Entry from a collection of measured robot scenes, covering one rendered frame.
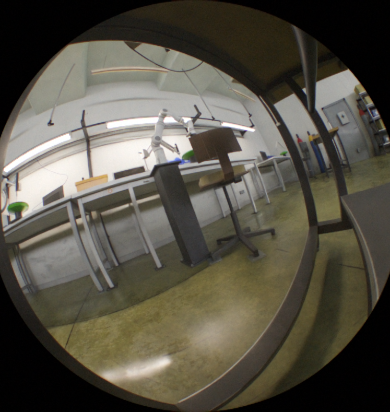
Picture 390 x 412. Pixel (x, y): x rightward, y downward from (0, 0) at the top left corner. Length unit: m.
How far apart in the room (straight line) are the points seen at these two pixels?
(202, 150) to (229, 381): 0.98
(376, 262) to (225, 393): 0.32
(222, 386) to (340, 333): 0.35
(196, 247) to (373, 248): 1.05
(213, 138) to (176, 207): 0.56
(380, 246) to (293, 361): 0.34
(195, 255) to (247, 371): 0.94
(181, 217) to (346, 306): 1.10
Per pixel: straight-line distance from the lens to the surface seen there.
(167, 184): 1.04
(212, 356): 0.52
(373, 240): 0.36
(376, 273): 0.28
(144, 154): 1.44
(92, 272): 1.36
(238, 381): 0.31
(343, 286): 0.65
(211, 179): 0.90
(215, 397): 0.31
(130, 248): 2.18
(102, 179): 1.37
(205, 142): 0.89
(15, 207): 1.76
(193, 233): 1.06
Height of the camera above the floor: 0.46
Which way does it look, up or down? 1 degrees down
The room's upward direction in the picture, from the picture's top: 20 degrees counter-clockwise
